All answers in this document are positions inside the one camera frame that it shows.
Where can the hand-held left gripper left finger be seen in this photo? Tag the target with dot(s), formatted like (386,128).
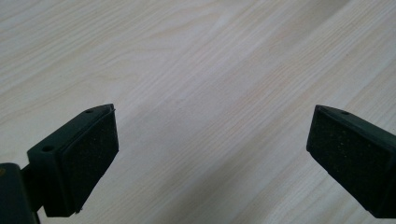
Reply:
(74,161)

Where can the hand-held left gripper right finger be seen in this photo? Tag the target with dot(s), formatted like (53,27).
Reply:
(351,152)

